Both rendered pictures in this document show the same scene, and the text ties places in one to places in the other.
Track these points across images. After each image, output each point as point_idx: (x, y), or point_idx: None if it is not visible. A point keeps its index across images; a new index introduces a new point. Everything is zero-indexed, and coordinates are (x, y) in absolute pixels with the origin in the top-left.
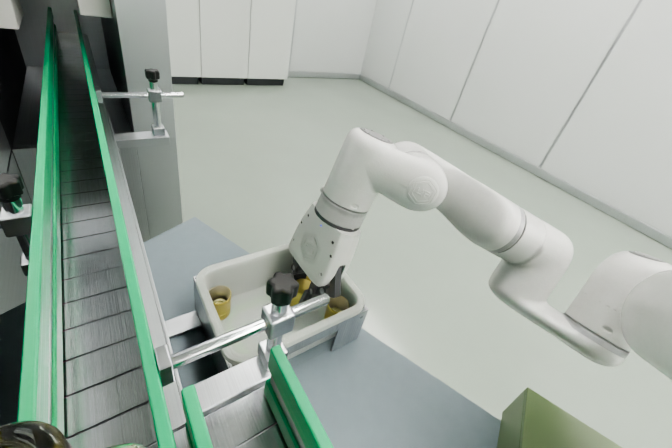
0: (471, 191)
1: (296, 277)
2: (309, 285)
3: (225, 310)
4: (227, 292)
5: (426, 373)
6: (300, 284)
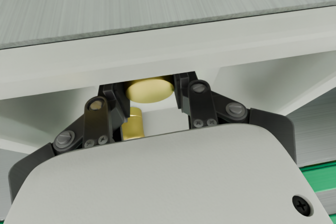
0: None
1: (127, 106)
2: (155, 85)
3: (141, 123)
4: (124, 132)
5: None
6: (144, 96)
